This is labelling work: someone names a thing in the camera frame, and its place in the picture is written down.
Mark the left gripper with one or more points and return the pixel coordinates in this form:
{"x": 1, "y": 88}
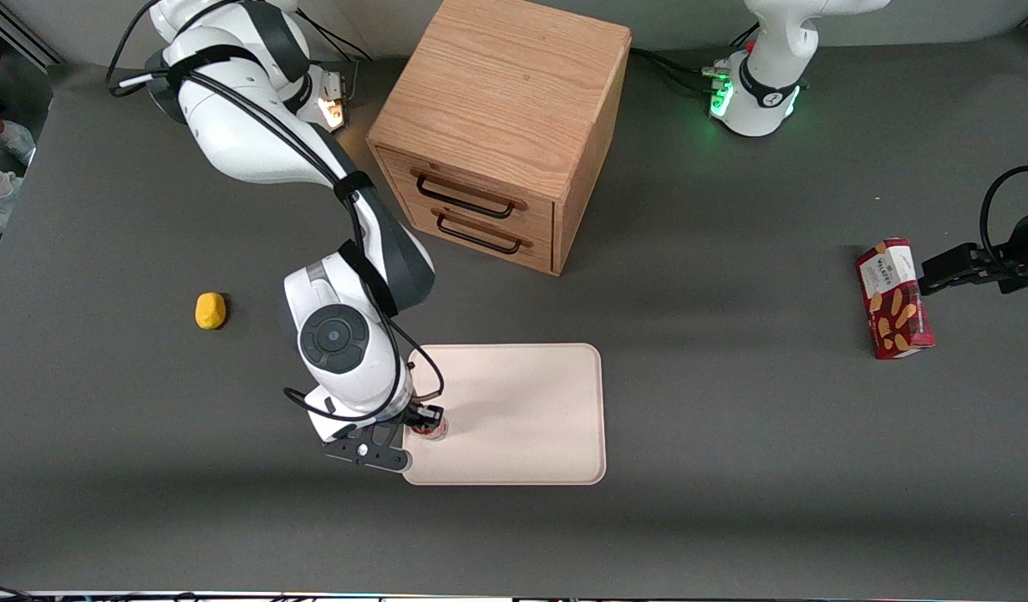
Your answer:
{"x": 1000, "y": 270}

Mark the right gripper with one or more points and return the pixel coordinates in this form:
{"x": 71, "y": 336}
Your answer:
{"x": 417, "y": 414}

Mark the red coke bottle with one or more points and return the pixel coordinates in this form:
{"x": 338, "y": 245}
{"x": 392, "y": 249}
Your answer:
{"x": 438, "y": 431}

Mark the beige plastic tray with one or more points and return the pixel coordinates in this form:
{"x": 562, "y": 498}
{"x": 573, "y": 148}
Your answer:
{"x": 522, "y": 418}

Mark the red cookie box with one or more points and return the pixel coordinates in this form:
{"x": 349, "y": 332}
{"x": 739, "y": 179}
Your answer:
{"x": 894, "y": 318}

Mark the wooden drawer front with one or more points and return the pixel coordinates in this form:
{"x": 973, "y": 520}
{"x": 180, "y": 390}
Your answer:
{"x": 539, "y": 219}
{"x": 541, "y": 255}

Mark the yellow lemon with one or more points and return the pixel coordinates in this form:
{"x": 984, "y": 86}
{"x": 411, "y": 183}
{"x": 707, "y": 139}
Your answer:
{"x": 211, "y": 311}

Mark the wooden drawer cabinet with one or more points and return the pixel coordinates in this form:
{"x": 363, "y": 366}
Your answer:
{"x": 506, "y": 84}

